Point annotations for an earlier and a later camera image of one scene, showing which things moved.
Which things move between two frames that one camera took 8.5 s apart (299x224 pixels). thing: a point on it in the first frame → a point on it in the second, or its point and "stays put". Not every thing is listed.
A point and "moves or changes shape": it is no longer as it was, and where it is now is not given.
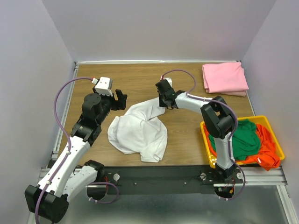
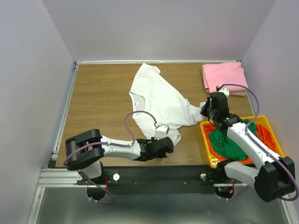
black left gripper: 122,100 → 154,140
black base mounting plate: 163,179 stays put
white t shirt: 137,131 moves or changes shape
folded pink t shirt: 225,79 stays put
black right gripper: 161,104 → 203,111
